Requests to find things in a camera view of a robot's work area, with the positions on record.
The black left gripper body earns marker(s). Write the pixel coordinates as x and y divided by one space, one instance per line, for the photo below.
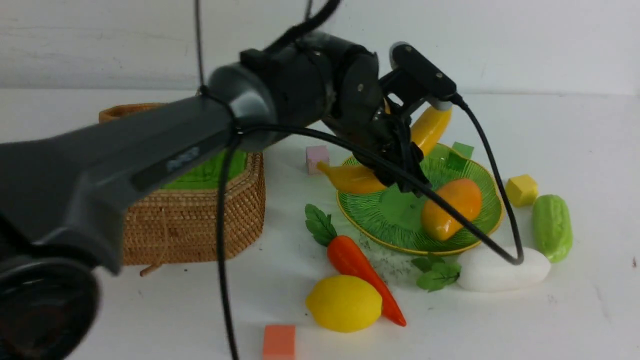
384 134

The yellow plastic banana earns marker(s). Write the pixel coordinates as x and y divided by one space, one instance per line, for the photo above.
426 132

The orange plastic carrot with leaves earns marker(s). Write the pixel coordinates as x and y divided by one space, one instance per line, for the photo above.
348 259

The yellow plastic lemon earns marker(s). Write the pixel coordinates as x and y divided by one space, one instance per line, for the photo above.
344 304

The white plastic radish with leaves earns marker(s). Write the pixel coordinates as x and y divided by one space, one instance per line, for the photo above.
482 270

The green plastic cucumber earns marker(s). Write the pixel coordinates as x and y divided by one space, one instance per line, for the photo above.
552 227

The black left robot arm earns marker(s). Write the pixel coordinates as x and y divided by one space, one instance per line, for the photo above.
64 198

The pink foam cube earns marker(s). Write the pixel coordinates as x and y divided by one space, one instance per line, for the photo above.
315 155

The green foam cube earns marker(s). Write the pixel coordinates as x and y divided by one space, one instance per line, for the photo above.
458 156

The green glass leaf plate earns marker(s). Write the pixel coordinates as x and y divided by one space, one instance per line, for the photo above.
393 219

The yellow foam cube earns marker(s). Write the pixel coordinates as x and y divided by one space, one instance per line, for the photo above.
521 191

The woven wicker basket green lining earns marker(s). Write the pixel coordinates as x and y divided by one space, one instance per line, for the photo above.
180 226

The orange foam cube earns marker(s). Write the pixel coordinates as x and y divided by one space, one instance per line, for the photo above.
279 342

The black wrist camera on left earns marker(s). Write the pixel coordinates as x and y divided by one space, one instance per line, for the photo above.
413 81

